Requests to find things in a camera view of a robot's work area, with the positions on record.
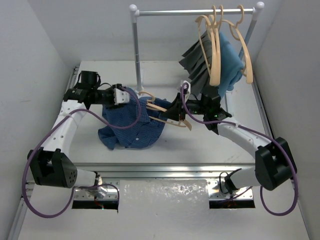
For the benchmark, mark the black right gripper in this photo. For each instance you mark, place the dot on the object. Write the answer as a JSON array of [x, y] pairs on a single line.
[[175, 111]]

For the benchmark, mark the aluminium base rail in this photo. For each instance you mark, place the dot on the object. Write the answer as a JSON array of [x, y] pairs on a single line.
[[212, 173]]

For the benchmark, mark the blue plaid button shirt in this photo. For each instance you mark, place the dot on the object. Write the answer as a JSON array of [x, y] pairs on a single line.
[[142, 135]]

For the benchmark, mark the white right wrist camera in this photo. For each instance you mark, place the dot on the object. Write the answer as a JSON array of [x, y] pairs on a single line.
[[185, 87]]

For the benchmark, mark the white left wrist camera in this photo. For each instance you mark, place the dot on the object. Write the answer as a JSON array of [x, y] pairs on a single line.
[[120, 97]]

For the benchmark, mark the beige hanger with grey cloth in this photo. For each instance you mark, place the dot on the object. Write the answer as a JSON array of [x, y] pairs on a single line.
[[206, 38]]

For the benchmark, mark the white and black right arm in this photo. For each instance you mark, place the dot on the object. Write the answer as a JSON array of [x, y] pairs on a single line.
[[274, 163]]

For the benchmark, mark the light blue cloth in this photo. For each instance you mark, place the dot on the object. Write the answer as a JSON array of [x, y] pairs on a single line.
[[231, 66]]

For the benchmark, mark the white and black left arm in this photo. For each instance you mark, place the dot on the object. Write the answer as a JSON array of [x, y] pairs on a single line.
[[84, 92]]

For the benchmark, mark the empty beige hanger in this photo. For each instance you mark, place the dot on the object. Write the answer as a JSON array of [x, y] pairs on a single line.
[[247, 70]]

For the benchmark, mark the aluminium right side rail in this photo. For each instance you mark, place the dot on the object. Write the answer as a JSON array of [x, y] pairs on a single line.
[[269, 131]]

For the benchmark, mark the aluminium left side rail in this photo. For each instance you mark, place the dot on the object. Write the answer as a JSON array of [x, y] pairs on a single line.
[[49, 163]]

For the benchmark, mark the grey pleated cloth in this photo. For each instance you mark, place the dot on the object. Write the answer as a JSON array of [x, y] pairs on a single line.
[[193, 61]]

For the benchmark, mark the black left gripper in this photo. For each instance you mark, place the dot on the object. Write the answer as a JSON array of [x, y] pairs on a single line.
[[110, 95]]

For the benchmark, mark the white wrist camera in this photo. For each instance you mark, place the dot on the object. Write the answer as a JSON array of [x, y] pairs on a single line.
[[120, 97], [185, 87]]

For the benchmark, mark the white metal clothes rack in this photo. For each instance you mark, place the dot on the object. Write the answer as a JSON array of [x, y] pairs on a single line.
[[135, 13]]

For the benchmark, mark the beige hanger with blue cloth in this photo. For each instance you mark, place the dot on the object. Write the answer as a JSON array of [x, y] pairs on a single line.
[[216, 49]]

